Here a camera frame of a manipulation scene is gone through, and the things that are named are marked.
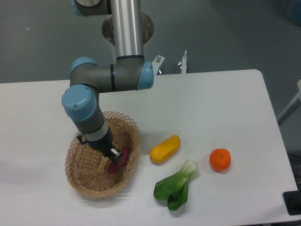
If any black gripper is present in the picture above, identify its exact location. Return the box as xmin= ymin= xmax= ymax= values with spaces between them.
xmin=77 ymin=129 xmax=123 ymax=164

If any purple sweet potato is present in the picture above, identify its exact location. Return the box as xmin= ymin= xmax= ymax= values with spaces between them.
xmin=107 ymin=146 xmax=130 ymax=174

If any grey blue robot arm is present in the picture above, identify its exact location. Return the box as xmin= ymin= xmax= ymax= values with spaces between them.
xmin=62 ymin=0 xmax=154 ymax=164

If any woven wicker basket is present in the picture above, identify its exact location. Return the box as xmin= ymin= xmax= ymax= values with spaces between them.
xmin=65 ymin=111 xmax=141 ymax=198

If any yellow squash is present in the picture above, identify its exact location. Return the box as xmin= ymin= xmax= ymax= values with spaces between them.
xmin=150 ymin=135 xmax=181 ymax=164

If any green bok choy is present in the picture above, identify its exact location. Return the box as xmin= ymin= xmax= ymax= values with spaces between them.
xmin=153 ymin=160 xmax=199 ymax=211

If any orange tangerine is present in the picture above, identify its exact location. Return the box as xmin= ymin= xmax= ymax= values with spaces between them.
xmin=209 ymin=148 xmax=231 ymax=171

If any black device at edge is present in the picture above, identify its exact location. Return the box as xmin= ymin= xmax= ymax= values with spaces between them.
xmin=283 ymin=190 xmax=301 ymax=216

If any white metal base frame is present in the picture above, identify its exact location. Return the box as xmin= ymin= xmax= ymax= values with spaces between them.
xmin=152 ymin=50 xmax=189 ymax=76

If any white table leg frame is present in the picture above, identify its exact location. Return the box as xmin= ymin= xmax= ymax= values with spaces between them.
xmin=277 ymin=80 xmax=301 ymax=126

